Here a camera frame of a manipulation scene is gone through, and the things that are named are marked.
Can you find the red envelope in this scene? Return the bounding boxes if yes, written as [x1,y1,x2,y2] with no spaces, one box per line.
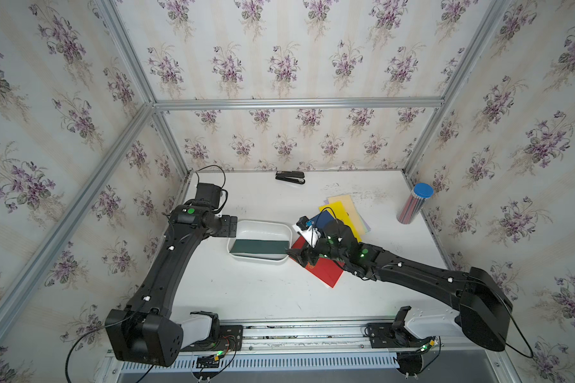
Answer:
[290,256,343,288]

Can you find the dark green envelope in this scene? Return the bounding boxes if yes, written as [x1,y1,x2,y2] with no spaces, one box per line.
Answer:
[230,239,290,257]

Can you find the white rectangular storage tray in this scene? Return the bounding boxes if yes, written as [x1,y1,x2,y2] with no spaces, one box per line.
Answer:
[226,220,294,264]

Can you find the blue envelope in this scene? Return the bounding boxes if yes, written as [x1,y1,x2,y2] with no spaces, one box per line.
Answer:
[307,210,335,230]

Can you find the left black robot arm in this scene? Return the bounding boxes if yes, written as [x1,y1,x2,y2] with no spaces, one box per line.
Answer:
[105,183,237,367]

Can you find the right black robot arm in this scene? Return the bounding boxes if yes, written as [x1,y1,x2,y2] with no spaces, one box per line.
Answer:
[286,220,513,352]

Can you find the yellow envelope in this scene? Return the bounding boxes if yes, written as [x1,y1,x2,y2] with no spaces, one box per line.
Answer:
[319,203,362,242]

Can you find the beige envelope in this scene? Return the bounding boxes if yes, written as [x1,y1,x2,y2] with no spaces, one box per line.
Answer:
[327,195,370,235]

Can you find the blue-lidded pencil tube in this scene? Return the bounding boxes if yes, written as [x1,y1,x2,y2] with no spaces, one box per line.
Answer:
[397,183,434,224]

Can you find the black stapler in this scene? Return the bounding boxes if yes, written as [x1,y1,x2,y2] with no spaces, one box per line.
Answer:
[275,171,306,185]

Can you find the small circuit board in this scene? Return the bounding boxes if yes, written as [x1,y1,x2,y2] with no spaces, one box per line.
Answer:
[196,355,222,370]

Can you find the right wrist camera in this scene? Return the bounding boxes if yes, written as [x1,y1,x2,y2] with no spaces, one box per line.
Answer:
[292,216,320,247]

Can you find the aluminium mounting rail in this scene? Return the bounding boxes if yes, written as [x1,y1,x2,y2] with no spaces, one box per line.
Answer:
[94,319,520,382]

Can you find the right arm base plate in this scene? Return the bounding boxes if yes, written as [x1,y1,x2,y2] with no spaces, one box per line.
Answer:
[363,320,434,349]

